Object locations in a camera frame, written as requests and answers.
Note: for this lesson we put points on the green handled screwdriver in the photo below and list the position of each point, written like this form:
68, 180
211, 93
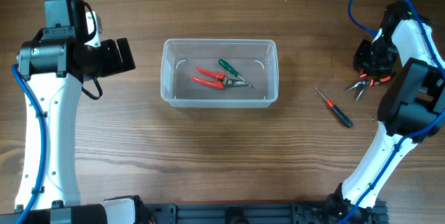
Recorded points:
230, 69

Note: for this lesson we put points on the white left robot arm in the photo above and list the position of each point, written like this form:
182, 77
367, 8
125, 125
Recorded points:
51, 70

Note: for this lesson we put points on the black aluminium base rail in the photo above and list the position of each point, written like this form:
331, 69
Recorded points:
291, 213

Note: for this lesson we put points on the red handled wire stripper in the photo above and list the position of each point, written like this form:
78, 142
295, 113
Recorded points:
219, 80

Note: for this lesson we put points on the clear plastic container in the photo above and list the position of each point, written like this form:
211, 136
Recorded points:
255, 60

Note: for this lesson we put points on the red black handled screwdriver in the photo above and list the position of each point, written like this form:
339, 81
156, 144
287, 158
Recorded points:
343, 119

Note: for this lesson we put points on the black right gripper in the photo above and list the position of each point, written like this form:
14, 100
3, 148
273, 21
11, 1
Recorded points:
373, 66

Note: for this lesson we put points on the orange black needle-nose pliers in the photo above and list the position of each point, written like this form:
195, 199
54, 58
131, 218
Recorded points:
366, 82

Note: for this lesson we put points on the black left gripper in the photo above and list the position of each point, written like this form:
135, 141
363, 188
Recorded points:
108, 57

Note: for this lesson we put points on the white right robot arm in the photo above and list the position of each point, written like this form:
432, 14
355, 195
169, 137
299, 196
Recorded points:
403, 54

